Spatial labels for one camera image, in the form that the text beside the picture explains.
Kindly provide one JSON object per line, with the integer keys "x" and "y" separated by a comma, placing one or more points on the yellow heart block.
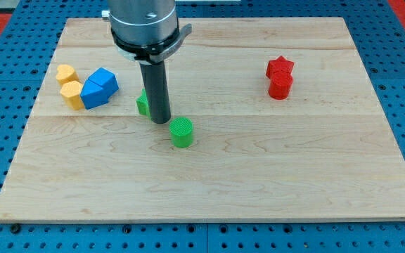
{"x": 66, "y": 73}

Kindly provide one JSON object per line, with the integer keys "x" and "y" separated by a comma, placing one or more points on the light wooden board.
{"x": 326, "y": 153}

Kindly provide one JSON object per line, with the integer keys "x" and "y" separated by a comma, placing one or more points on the red cylinder block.
{"x": 280, "y": 85}

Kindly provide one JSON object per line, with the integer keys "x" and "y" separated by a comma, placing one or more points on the yellow hexagon block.
{"x": 70, "y": 93}

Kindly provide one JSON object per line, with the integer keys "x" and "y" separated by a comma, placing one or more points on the blue pentagon block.
{"x": 94, "y": 94}

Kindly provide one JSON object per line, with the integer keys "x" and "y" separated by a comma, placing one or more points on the green star block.
{"x": 142, "y": 104}

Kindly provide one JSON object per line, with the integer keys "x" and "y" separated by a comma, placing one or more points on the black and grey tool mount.
{"x": 154, "y": 53}

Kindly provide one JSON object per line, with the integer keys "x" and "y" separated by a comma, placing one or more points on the blue cube block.
{"x": 106, "y": 80}

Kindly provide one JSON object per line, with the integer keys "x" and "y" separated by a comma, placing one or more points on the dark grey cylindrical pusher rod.
{"x": 155, "y": 84}

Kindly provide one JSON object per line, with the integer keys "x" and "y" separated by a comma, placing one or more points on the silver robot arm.
{"x": 148, "y": 32}

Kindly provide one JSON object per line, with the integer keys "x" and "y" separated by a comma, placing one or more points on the red star block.
{"x": 281, "y": 64}

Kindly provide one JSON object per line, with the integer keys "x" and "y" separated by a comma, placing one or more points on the green cylinder block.
{"x": 181, "y": 132}

